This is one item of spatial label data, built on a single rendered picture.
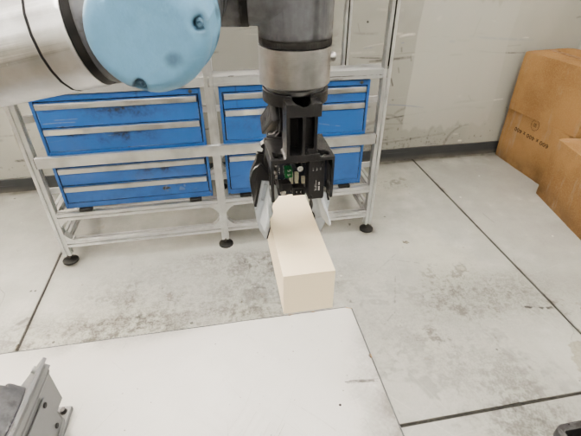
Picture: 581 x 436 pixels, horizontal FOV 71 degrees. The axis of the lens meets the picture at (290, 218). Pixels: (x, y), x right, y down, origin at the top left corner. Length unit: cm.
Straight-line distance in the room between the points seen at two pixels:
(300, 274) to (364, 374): 46
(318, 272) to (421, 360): 140
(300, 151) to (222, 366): 56
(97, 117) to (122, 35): 178
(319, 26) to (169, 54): 19
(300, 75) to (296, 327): 65
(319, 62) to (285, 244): 22
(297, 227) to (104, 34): 35
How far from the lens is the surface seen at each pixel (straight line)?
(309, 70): 42
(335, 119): 209
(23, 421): 78
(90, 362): 98
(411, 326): 196
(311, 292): 49
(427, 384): 179
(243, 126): 202
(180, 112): 199
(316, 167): 45
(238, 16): 42
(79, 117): 207
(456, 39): 323
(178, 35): 27
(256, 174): 51
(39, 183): 226
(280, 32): 41
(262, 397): 85
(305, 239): 52
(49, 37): 31
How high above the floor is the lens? 142
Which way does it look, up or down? 34 degrees down
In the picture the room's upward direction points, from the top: straight up
